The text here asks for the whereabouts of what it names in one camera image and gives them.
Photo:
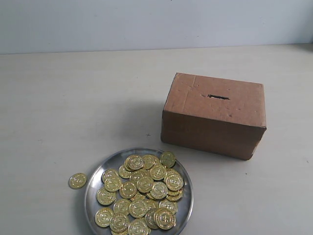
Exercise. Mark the gold coin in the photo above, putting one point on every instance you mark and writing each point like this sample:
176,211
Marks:
78,180
159,190
164,219
105,197
109,173
174,181
103,216

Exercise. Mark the brown cardboard slot box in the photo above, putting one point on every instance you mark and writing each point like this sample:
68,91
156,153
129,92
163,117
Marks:
221,116

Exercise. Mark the gold coin far edge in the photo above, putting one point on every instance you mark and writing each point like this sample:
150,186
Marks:
168,159

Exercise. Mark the round steel plate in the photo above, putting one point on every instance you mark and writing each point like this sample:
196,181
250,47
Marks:
134,206

